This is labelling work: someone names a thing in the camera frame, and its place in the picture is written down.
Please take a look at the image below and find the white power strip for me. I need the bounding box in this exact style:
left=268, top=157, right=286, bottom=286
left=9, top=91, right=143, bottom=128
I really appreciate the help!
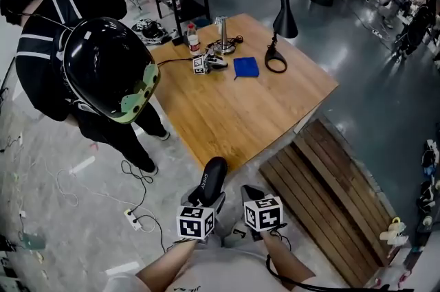
left=123, top=207, right=143, bottom=232

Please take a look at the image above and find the black desk lamp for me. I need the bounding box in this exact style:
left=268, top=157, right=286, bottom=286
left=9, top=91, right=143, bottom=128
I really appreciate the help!
left=264, top=0, right=299, bottom=74

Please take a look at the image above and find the black oblong case item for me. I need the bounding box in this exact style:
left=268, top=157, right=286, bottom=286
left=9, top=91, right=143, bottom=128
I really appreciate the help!
left=188, top=156, right=230, bottom=207

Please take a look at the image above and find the black floor cable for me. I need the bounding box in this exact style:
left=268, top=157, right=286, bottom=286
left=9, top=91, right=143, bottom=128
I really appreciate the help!
left=120, top=159, right=166, bottom=254

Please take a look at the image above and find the white and yellow holder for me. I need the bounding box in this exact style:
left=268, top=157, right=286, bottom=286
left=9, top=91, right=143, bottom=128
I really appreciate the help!
left=379, top=216, right=410, bottom=249

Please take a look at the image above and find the dark wooden slatted platform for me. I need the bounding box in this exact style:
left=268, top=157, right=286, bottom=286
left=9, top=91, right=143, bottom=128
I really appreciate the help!
left=258, top=118, right=402, bottom=289

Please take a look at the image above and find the blue cloth pouch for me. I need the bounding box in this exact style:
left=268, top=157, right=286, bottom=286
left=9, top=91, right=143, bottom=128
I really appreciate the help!
left=233, top=56, right=261, bottom=81

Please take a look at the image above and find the person's white shirt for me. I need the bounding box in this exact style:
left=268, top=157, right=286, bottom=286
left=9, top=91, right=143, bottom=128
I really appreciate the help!
left=102, top=244, right=348, bottom=292

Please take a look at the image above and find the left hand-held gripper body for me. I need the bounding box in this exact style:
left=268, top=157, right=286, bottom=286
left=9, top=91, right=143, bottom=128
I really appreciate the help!
left=176, top=196, right=227, bottom=245

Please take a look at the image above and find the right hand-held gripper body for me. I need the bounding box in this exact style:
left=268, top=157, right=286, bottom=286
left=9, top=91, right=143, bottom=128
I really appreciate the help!
left=223, top=195, right=288, bottom=249

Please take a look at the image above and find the person's left forearm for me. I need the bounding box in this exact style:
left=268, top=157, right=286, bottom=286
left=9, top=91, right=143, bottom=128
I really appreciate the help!
left=135, top=238, right=201, bottom=292

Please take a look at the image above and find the spare gripper with cable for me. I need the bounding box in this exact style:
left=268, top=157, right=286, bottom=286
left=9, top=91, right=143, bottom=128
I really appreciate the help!
left=156, top=52, right=230, bottom=76

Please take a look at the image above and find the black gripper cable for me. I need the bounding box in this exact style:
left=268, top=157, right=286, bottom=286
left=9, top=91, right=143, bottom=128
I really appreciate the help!
left=265, top=221, right=391, bottom=292

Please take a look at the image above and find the silver metal stand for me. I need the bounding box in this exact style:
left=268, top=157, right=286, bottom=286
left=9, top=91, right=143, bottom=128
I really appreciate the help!
left=212, top=16, right=237, bottom=55

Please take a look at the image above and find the white floor cable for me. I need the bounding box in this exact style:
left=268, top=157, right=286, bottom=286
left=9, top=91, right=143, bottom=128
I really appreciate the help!
left=43, top=159, right=157, bottom=234

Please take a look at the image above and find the patterned helmet on floor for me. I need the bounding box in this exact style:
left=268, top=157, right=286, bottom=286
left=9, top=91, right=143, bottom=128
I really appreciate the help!
left=131, top=18, right=173, bottom=46

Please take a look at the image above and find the clear bottle with red cap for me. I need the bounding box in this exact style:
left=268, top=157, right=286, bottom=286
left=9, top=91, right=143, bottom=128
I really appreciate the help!
left=186, top=22, right=201, bottom=56

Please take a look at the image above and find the person's right forearm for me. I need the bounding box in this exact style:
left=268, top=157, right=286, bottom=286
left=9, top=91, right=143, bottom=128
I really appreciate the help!
left=260, top=229, right=317, bottom=289

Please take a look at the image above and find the black helmet with green board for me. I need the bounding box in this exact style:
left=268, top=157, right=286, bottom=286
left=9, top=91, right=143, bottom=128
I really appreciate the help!
left=63, top=16, right=162, bottom=126

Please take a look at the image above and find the green floor device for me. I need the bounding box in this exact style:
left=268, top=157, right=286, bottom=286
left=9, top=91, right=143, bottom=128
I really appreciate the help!
left=17, top=231, right=47, bottom=251

